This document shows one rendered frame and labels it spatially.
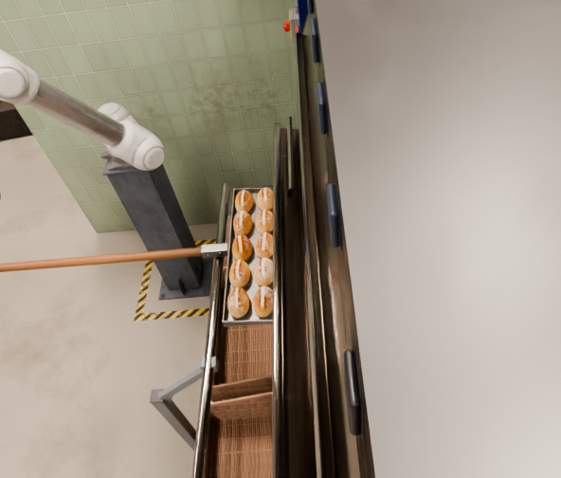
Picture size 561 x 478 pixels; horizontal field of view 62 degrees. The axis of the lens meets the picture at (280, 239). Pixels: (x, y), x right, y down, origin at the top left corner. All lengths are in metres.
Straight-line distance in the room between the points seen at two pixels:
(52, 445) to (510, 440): 2.69
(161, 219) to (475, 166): 2.20
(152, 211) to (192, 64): 0.77
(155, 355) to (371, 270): 2.55
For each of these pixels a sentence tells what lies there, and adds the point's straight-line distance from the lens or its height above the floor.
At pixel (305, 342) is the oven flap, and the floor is 1.41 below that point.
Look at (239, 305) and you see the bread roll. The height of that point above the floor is 1.23.
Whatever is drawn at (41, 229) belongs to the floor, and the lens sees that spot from 3.86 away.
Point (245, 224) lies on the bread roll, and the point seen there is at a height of 1.22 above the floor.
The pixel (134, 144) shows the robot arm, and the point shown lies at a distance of 2.01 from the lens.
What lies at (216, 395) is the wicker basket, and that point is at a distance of 1.89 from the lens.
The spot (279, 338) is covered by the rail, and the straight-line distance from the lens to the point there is 1.05.
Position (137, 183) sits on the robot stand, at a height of 0.91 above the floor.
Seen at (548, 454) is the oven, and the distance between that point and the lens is 0.29.
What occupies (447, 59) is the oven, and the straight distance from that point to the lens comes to 0.53.
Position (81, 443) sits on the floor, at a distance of 2.80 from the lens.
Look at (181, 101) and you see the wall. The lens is 2.67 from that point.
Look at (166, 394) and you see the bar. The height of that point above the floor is 0.99.
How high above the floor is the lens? 2.37
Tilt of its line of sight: 50 degrees down
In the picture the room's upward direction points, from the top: 11 degrees counter-clockwise
